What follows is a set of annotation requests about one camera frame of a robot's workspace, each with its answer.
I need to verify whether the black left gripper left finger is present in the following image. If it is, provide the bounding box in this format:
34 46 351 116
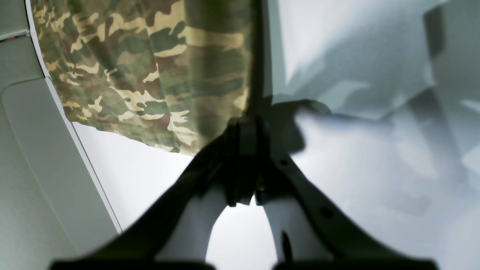
50 117 259 270

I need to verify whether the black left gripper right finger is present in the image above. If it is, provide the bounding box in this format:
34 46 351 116
255 99 437 270

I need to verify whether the camouflage T-shirt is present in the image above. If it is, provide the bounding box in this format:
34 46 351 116
30 0 258 155

